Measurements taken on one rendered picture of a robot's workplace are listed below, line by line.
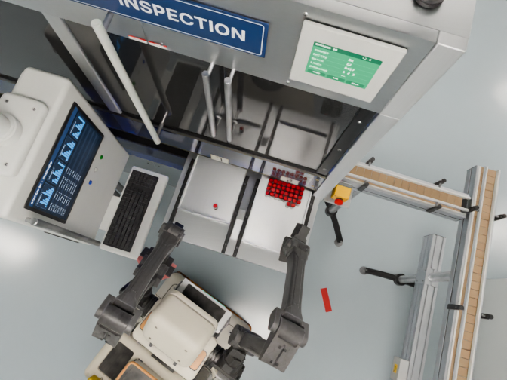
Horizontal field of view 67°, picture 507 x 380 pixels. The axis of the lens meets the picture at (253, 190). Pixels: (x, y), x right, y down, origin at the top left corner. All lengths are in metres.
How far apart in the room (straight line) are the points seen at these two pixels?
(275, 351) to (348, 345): 1.76
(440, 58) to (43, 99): 1.17
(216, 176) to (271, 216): 0.34
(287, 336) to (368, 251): 1.86
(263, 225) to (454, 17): 1.27
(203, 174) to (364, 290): 1.49
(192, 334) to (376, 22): 1.04
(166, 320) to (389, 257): 1.94
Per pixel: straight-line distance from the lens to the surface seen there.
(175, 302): 1.39
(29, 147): 1.39
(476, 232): 2.10
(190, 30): 1.00
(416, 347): 2.41
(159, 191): 2.01
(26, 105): 1.42
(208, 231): 1.86
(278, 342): 1.10
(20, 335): 3.06
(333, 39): 0.86
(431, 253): 2.45
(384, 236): 2.94
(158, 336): 1.40
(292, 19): 0.86
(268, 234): 1.86
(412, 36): 0.84
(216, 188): 1.90
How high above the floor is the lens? 2.71
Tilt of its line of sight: 75 degrees down
